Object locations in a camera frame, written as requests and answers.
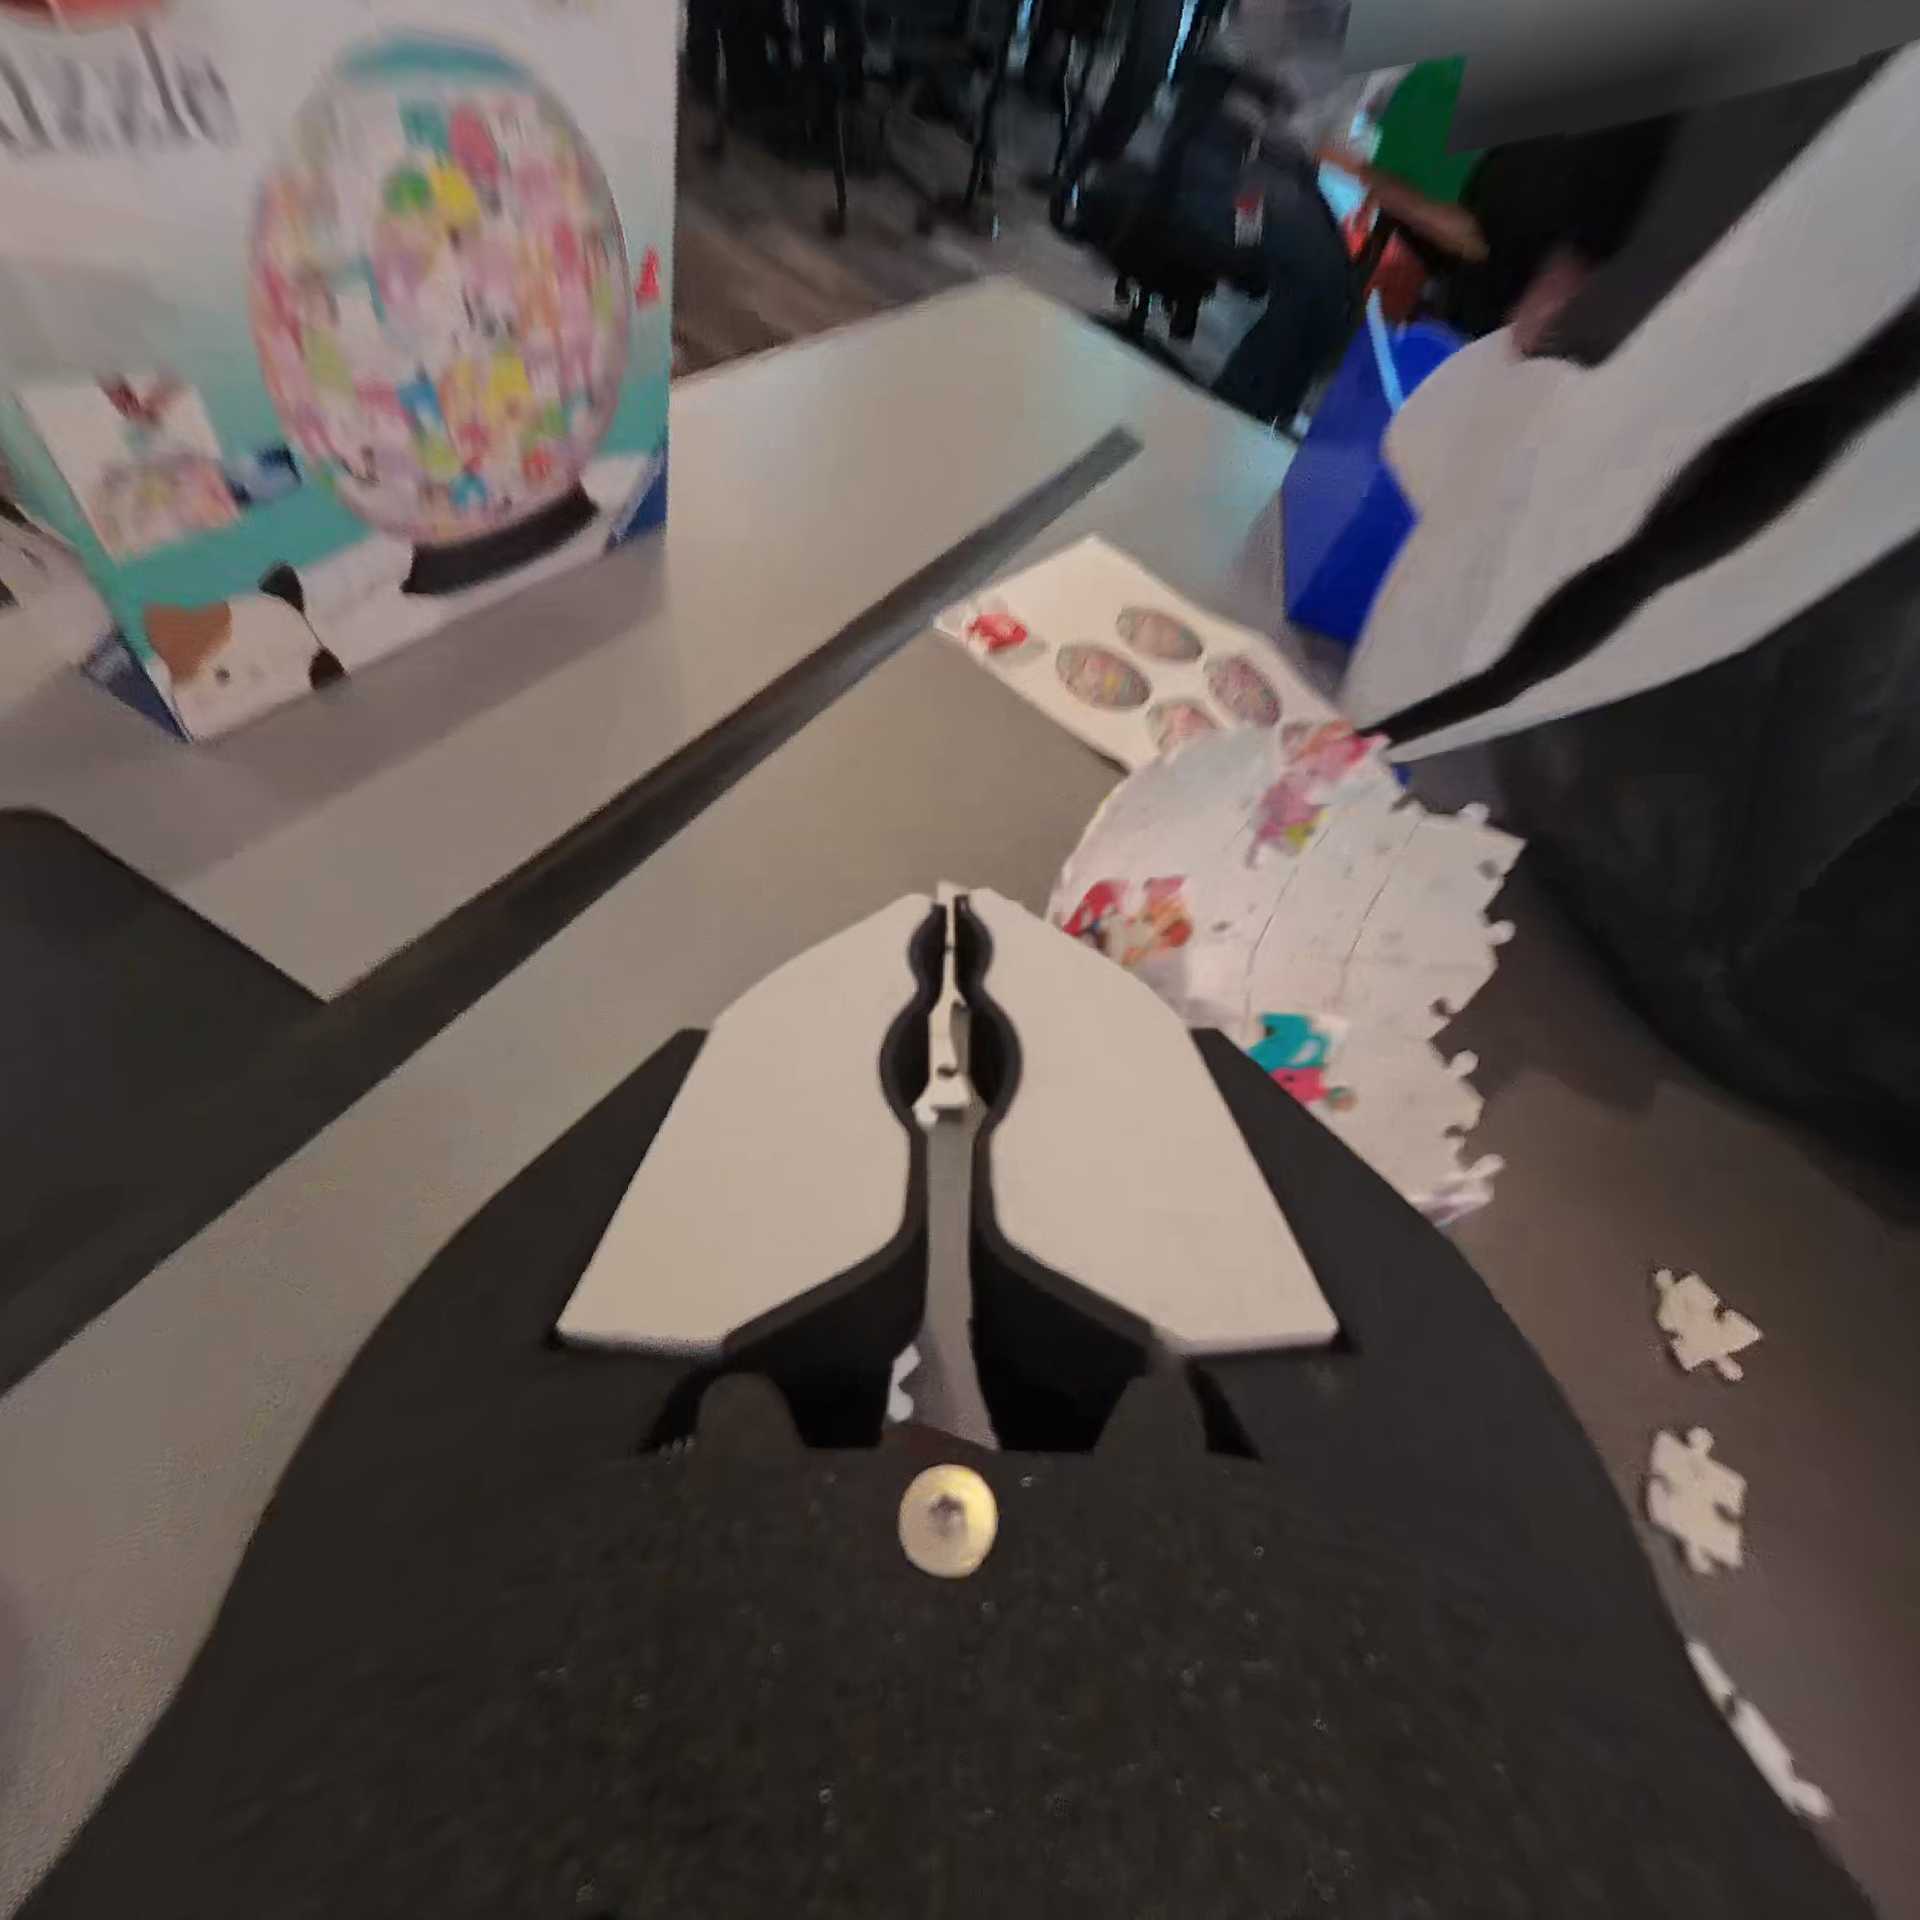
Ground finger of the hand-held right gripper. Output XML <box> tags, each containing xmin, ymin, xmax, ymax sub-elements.
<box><xmin>1335</xmin><ymin>52</ymin><xmax>1920</xmax><ymax>744</ymax></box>
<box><xmin>1372</xmin><ymin>306</ymin><xmax>1920</xmax><ymax>770</ymax></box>

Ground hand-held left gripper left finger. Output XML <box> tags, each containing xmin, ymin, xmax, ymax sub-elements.
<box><xmin>556</xmin><ymin>892</ymin><xmax>950</xmax><ymax>1453</ymax></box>

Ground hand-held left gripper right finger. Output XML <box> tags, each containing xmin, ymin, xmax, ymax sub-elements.
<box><xmin>959</xmin><ymin>884</ymin><xmax>1344</xmax><ymax>1453</ymax></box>

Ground partly built puzzle ball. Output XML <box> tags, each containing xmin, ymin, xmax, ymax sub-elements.
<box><xmin>1044</xmin><ymin>719</ymin><xmax>1526</xmax><ymax>1228</ymax></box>

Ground puzzle instruction leaflet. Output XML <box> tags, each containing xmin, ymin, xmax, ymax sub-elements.
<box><xmin>933</xmin><ymin>532</ymin><xmax>1352</xmax><ymax>777</ymax></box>

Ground puzzle ball cardboard box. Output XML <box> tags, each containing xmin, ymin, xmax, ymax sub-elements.
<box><xmin>0</xmin><ymin>0</ymin><xmax>681</xmax><ymax>746</ymax></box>

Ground blue plastic bin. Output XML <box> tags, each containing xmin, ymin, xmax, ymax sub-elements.
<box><xmin>1279</xmin><ymin>292</ymin><xmax>1470</xmax><ymax>648</ymax></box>

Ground green storage bins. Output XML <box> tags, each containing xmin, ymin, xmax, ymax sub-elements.
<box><xmin>1366</xmin><ymin>57</ymin><xmax>1509</xmax><ymax>204</ymax></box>

